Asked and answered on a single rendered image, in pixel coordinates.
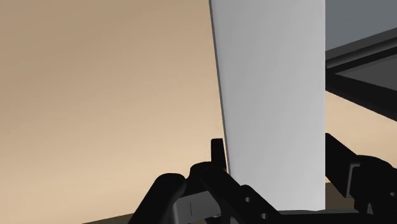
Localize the black framed furniture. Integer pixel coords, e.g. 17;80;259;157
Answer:
324;27;397;122

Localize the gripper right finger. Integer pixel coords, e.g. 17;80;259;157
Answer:
325;132;397;224

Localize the white rectangular block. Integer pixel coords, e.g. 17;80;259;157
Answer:
209;0;326;213

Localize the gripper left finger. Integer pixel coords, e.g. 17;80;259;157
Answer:
127;138;281;224

